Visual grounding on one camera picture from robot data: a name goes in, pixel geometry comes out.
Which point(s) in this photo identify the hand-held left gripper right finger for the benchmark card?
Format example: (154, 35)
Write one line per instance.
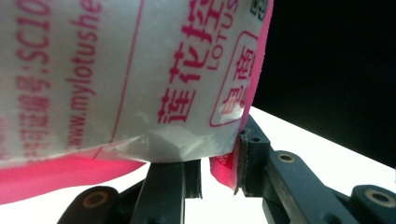
(253, 168)

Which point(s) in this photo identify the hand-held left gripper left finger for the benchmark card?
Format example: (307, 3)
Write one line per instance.
(162, 193)

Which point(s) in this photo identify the pink and white plastic bag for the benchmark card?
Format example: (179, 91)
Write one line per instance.
(124, 77)

